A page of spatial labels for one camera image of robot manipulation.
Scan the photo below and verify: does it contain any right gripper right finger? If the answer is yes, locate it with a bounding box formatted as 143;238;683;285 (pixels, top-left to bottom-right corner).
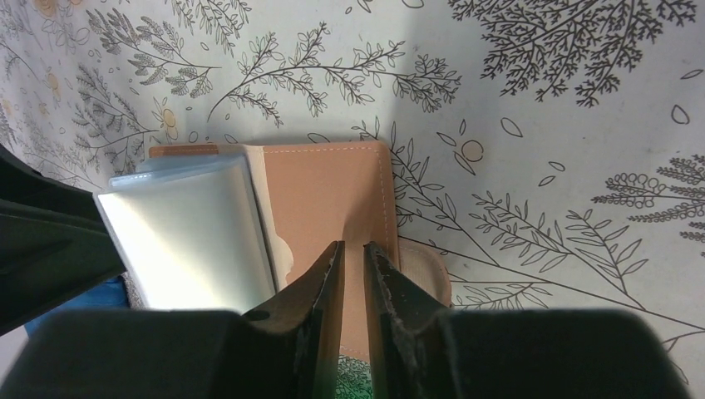
364;243;688;398

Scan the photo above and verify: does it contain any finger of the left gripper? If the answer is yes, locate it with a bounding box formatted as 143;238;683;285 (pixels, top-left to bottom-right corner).
1;145;102;223
1;200;126;334

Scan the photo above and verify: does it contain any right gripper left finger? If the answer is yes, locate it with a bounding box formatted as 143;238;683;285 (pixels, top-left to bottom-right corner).
1;241;345;398

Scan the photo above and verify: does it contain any green plastic bin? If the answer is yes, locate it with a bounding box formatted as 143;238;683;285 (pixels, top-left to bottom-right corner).
335;355;373;399

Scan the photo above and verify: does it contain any blue folded cloth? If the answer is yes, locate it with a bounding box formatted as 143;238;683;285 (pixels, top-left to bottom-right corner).
24;277;130;336

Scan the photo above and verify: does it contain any floral patterned table mat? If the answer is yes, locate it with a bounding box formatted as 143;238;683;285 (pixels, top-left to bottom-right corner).
1;1;704;398

